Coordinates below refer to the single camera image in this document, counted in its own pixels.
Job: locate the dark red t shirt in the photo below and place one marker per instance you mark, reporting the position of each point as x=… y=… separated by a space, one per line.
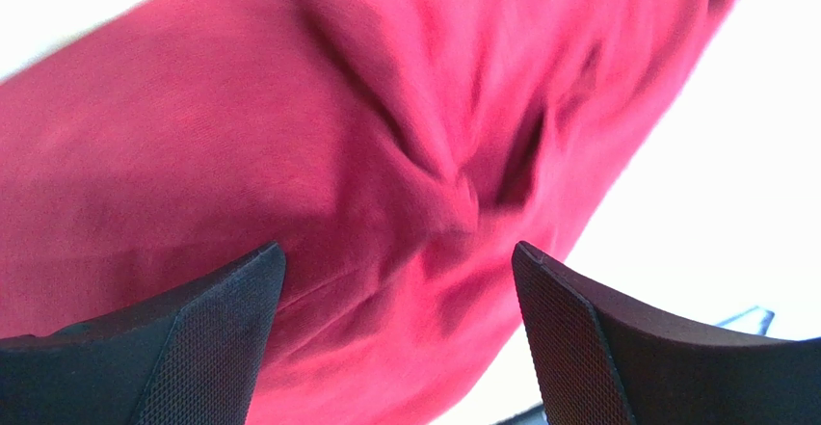
x=397 y=150

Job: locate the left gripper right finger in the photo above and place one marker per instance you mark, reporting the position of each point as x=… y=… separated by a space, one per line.
x=602 y=357

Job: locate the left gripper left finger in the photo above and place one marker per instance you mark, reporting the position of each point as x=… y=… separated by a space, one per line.
x=190 y=355

